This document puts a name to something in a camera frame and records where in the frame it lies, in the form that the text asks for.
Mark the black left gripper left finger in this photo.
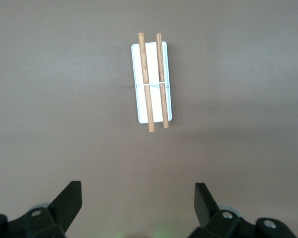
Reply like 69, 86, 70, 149
0, 180, 82, 238

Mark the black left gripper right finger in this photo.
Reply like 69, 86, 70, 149
194, 182, 298, 238

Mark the white rack with wooden rods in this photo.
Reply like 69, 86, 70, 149
130, 32, 174, 133

